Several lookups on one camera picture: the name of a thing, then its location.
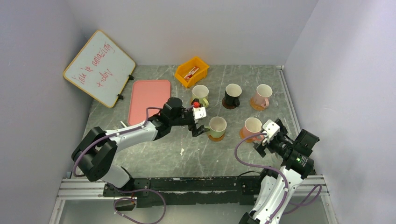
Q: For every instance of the red white marker pens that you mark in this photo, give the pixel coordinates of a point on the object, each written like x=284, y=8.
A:
x=188, y=76

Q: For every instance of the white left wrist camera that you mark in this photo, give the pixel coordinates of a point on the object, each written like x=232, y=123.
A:
x=199, y=111

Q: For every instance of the pink plastic tray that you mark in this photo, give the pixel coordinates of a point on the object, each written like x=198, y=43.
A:
x=147, y=93

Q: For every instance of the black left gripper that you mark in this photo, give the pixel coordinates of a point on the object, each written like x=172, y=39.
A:
x=200, y=129

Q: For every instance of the dark brown wooden coaster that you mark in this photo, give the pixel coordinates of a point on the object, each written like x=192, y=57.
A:
x=230, y=107

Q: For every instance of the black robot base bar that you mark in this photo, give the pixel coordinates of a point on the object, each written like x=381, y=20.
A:
x=156, y=191

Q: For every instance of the whiteboard with yellow frame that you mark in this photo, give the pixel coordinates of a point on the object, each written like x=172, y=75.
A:
x=101, y=69

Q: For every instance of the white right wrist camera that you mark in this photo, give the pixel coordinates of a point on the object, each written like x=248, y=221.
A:
x=269, y=129

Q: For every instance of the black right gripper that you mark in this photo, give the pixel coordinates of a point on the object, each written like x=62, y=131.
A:
x=283, y=134

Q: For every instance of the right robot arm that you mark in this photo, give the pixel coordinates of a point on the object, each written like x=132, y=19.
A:
x=277, y=186

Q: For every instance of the light wooden round coaster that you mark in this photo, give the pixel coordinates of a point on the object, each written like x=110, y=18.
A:
x=216, y=139

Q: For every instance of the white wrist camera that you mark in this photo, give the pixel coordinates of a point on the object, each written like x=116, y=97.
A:
x=199, y=111
x=269, y=129

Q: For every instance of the pink mug white inside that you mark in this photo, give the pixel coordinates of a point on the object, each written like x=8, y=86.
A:
x=262, y=95

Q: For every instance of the yellow plastic bin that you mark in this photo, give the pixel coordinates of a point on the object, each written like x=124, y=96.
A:
x=183, y=69

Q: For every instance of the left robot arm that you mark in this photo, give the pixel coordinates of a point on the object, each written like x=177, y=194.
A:
x=95, y=154

